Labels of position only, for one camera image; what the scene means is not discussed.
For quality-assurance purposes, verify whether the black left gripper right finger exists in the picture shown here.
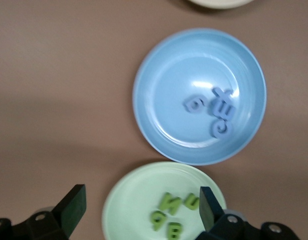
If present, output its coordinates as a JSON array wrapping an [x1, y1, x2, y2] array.
[[193, 186, 301, 240]]

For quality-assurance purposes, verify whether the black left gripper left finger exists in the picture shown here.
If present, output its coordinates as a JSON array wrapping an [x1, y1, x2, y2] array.
[[0, 184, 87, 240]]

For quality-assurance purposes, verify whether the green foam letter u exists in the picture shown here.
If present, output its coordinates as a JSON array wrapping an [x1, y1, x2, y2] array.
[[184, 192, 201, 212]]

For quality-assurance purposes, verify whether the green foam letter S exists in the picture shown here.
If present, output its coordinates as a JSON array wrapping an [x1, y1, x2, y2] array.
[[157, 191, 183, 217]]

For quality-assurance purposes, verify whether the green foam letter B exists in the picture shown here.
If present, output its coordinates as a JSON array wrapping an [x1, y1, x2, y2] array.
[[164, 220, 183, 240]]

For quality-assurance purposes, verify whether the green foam letter g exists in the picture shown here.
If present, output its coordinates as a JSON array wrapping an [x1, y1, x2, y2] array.
[[149, 209, 167, 232]]

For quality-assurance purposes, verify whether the blue foam letter G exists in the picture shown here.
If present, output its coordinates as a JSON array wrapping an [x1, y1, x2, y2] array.
[[209, 117, 235, 141]]

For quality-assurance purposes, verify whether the blue foam letter E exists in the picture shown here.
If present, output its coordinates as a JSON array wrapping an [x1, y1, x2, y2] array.
[[208, 97, 238, 120]]

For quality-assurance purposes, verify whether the blue foam letter X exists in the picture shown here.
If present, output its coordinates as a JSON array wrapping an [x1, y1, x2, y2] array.
[[211, 86, 233, 101]]

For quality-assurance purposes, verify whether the pale green plate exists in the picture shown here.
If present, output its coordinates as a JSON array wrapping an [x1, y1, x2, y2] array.
[[101, 161, 228, 240]]

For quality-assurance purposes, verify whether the brown table cover mat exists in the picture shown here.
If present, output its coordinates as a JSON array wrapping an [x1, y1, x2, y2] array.
[[0, 0, 308, 240]]

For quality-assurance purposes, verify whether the blue plate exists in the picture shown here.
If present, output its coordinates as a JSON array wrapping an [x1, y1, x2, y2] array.
[[132, 27, 267, 167]]

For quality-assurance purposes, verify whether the beige plate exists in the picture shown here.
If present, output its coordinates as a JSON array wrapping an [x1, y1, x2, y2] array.
[[186, 0, 256, 10]]

